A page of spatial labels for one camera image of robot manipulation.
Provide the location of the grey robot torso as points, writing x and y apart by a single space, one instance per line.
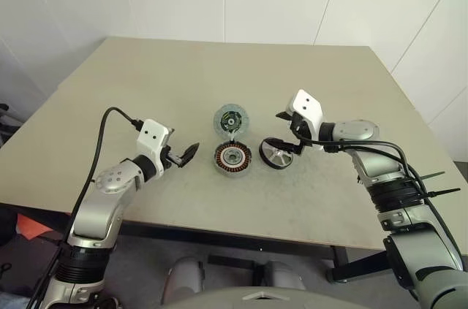
256 300

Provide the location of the silver motor stator housing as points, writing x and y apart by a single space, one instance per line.
219 159

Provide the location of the grey rounded shape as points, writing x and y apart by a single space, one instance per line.
283 276
184 276

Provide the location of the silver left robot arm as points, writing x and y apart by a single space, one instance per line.
98 210

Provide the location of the blue jeans fabric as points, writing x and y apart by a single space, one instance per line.
11 303

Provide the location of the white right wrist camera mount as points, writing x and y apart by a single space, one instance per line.
307 106

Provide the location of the orange object on floor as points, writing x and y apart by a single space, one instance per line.
31 226

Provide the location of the black metal stand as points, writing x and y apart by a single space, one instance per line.
4 121

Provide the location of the black table frame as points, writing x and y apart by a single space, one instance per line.
340 261

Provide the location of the dark bag on floor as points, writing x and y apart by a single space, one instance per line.
7 228

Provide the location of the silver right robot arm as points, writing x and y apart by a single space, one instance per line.
369 163

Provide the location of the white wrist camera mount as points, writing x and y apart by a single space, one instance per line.
307 106
151 137

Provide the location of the black bar under table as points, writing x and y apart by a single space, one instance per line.
230 261

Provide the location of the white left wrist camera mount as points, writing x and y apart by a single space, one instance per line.
151 137

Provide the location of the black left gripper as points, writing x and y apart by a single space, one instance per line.
169 158

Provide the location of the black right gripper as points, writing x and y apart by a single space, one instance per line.
299 128

